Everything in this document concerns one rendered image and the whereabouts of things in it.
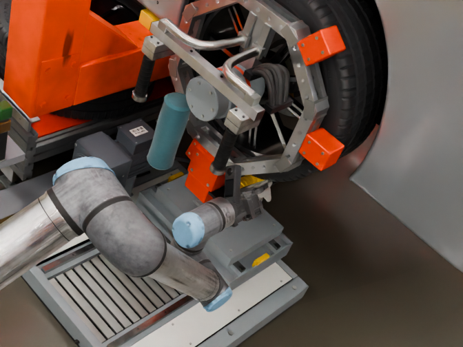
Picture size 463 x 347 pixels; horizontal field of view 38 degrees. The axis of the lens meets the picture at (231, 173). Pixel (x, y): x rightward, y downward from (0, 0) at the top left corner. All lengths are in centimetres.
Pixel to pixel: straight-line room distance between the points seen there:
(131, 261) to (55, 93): 94
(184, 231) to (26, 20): 76
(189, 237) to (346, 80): 60
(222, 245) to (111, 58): 75
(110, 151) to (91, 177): 94
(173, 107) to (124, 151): 39
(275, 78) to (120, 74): 74
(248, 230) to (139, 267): 114
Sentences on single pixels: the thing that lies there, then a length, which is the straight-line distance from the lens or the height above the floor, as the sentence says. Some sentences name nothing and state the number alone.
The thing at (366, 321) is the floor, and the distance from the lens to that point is 274.
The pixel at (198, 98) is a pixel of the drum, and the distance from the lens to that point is 191.
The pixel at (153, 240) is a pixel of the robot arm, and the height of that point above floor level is 92.
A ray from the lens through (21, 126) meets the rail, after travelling 246.
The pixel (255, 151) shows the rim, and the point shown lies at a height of 64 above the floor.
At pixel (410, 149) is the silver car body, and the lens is 188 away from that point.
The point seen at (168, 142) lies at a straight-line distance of 211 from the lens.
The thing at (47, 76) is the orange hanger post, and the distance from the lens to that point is 212.
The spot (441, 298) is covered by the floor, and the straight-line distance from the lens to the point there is 303.
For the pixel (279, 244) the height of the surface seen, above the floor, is 17.
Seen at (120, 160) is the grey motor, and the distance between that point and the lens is 230.
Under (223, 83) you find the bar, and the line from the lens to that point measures 176.
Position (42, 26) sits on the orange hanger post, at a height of 86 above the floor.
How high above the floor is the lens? 193
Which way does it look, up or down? 40 degrees down
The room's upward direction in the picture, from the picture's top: 22 degrees clockwise
